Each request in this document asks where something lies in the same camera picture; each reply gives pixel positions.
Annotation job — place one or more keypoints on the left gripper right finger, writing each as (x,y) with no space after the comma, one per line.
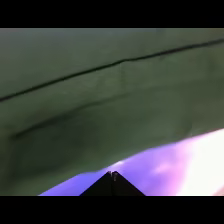
(125,186)

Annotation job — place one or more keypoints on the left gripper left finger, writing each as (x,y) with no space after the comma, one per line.
(100,186)

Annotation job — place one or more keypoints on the green T-shirt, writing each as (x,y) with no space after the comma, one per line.
(100,110)

